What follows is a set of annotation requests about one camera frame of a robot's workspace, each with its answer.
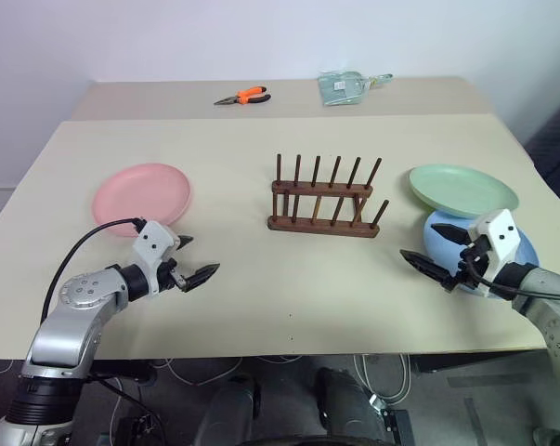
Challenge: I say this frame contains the grey metal bracket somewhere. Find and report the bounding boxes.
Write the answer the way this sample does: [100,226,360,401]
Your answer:
[368,393,416,446]

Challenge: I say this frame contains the green packaged dustpan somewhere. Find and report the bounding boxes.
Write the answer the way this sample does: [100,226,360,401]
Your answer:
[317,70,395,108]

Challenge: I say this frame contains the blue round plate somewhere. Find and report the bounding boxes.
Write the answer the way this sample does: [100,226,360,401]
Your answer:
[423,209,540,299]

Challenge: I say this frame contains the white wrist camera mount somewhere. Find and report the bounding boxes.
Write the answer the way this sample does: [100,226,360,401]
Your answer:
[466,208,525,297]
[132,219,181,296]

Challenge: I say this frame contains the green round plate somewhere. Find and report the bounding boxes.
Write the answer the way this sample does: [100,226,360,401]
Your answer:
[408,164,521,220]

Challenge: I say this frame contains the pink round plate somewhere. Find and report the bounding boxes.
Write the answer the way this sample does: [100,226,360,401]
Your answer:
[91,162,193,240]

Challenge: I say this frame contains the orange handled pliers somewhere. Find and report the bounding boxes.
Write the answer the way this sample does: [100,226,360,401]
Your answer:
[213,85,272,107]

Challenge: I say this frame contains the white floor cable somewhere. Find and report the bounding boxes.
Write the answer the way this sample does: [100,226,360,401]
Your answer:
[352,353,413,406]
[151,355,304,387]

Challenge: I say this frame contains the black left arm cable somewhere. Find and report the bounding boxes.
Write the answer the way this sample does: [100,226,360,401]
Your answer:
[39,216,147,327]

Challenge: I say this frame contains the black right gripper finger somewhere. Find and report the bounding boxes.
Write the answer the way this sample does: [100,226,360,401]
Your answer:
[431,223,472,247]
[399,249,454,289]

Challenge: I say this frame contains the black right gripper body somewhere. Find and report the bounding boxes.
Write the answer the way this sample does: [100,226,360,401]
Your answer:
[446,234,492,294]

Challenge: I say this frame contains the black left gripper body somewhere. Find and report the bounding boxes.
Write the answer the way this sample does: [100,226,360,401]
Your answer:
[157,257,190,294]

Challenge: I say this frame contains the dark rounded shape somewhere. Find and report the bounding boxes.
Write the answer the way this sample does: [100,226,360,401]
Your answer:
[191,374,263,446]
[315,366,388,446]

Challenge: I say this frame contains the black mesh chair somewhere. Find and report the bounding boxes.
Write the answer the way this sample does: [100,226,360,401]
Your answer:
[524,91,560,202]

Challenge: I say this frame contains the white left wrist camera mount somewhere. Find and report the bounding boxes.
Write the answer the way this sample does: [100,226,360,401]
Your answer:
[132,219,181,296]

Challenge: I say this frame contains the wooden dish rack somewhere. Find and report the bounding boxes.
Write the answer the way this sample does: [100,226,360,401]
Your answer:
[266,153,391,240]

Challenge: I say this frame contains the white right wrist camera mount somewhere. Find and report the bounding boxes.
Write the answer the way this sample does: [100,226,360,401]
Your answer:
[466,208,525,297]

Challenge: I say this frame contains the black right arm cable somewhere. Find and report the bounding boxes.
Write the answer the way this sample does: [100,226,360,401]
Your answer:
[463,259,560,302]

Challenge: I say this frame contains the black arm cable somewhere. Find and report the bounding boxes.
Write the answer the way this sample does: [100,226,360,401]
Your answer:
[463,259,560,302]
[39,216,147,327]

